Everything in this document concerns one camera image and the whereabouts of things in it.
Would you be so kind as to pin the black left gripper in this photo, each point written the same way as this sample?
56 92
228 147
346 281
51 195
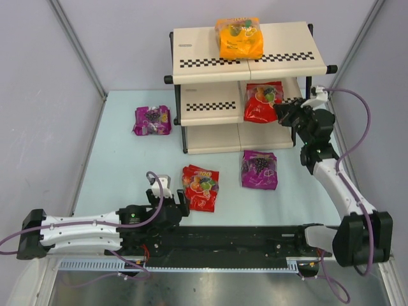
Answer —
178 206

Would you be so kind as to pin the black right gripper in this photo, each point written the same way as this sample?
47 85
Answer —
291 113

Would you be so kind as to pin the red fruit gummy bag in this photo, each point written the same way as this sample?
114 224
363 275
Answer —
201 188
260 100

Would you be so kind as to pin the orange mango gummy bag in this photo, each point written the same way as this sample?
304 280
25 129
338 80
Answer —
239 38

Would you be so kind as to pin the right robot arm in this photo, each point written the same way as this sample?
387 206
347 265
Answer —
364 234

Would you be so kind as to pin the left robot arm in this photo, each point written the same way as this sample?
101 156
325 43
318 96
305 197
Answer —
44 234

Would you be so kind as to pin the beige three-tier shelf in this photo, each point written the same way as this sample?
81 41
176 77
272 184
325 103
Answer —
210 90

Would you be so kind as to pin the purple grape gummy bag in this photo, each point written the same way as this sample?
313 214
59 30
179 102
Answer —
259 170
155 120

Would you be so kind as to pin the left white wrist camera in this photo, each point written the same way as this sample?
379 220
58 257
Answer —
160 186

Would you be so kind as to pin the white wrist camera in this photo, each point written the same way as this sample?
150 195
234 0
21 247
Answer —
318 96
160 186

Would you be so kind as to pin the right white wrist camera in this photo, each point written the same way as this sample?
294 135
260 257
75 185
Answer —
318 96

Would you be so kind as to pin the grey cable duct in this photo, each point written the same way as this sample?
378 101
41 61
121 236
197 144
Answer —
279 265

